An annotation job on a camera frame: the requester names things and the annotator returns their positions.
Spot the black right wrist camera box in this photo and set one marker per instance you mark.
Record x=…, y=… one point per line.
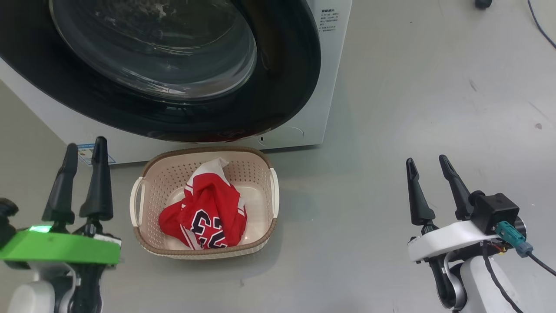
x=495, y=211

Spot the cream perforated laundry basket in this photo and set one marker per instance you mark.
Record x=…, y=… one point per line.
x=260, y=208

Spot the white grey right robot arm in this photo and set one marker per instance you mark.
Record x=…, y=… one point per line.
x=473, y=282

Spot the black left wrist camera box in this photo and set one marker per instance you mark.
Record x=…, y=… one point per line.
x=6, y=217

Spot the blue energy label sticker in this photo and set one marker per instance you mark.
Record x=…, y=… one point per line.
x=84, y=154

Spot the white front-load washing machine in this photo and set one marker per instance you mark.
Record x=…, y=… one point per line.
x=39, y=117

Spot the metal cart leg with caster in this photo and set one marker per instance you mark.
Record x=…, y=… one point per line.
x=483, y=3

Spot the black text warning label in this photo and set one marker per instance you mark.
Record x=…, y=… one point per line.
x=329, y=21

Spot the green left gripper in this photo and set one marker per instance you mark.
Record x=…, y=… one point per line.
x=61, y=248

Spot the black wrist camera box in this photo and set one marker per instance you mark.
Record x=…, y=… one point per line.
x=6, y=217
x=495, y=211

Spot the black-rimmed glass washer door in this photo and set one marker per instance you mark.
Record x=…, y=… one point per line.
x=282, y=78

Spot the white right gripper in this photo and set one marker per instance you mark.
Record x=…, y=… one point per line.
x=447, y=241

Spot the red and white jersey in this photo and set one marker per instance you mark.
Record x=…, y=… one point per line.
x=213, y=204

